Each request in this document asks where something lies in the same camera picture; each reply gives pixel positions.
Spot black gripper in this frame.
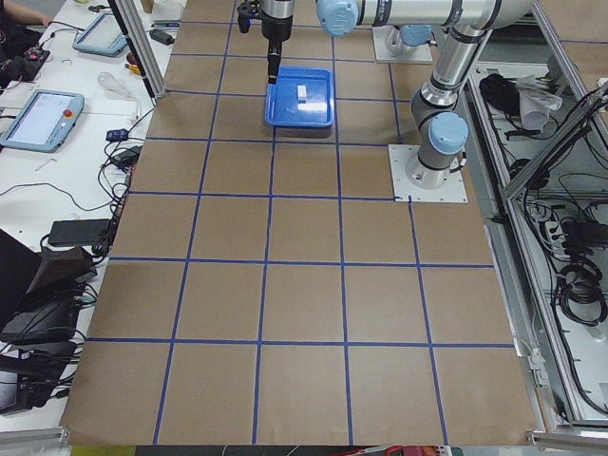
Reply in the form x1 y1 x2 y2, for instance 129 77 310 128
237 0 295 85

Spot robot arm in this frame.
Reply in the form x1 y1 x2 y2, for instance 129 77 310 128
315 0 532 190
385 25 432 58

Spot blue plastic tray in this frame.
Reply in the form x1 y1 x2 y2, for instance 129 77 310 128
264 66 334 128

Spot black power adapter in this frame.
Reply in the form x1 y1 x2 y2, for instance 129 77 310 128
149 29 175 46

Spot far teach pendant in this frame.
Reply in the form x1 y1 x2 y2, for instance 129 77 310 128
72 12 127 57

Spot teach pendant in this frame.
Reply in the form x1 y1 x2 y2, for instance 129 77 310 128
1 89 85 153
72 12 127 57

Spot near teach pendant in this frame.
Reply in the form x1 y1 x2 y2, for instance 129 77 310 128
1 89 85 153

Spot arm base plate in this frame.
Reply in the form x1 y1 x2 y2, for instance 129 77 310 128
388 144 467 203
372 25 433 65

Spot aluminium frame post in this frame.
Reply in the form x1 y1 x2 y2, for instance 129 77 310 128
108 0 166 100

